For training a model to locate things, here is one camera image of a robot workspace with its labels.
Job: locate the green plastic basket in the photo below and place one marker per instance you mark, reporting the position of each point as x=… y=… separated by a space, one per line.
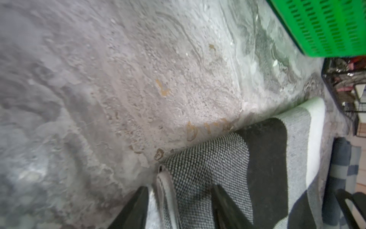
x=324 y=28

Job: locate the black white checkered scarf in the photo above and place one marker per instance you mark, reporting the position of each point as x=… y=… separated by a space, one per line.
x=269 y=169

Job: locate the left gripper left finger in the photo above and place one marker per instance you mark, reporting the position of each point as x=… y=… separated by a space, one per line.
x=134 y=214

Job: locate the black wire desk organizer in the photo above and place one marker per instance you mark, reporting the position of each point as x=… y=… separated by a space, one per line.
x=345 y=78

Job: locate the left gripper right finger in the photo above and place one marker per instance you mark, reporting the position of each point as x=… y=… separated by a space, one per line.
x=226 y=214

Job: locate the navy grey striped scarf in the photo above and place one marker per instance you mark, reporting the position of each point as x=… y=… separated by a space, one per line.
x=342 y=174

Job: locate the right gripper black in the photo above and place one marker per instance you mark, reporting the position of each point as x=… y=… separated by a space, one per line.
x=347 y=201

